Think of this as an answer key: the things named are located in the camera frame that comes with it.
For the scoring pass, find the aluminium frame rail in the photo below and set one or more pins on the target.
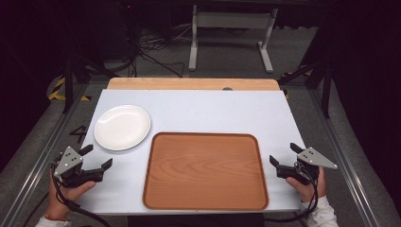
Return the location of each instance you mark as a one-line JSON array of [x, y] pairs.
[[34, 167], [343, 157]]

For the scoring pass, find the person's right hand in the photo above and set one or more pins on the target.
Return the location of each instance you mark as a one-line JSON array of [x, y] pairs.
[[310, 192]]

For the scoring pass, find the light wooden table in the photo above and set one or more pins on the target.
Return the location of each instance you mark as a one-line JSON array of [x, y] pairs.
[[192, 83]]

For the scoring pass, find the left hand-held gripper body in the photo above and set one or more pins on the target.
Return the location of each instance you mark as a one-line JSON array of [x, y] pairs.
[[67, 160]]

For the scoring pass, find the black tripod stand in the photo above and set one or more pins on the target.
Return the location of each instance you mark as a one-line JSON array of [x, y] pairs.
[[68, 85], [326, 88]]

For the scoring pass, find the yellow black floor tape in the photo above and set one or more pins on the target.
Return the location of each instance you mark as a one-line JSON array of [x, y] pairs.
[[56, 91]]

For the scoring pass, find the white metal stand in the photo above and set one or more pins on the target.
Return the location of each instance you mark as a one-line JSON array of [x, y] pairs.
[[233, 20]]

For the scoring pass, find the brown wooden tray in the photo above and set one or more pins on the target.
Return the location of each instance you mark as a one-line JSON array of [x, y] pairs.
[[205, 171]]

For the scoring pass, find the black tape mark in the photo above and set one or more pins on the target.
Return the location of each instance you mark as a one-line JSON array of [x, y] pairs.
[[79, 133]]

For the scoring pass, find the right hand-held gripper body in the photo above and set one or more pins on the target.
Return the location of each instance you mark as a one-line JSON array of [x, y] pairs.
[[312, 157]]

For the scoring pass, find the white round plate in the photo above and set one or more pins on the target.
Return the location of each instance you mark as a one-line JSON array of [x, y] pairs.
[[122, 127]]

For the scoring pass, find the person's left hand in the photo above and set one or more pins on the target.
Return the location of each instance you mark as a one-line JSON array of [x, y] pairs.
[[60, 201]]

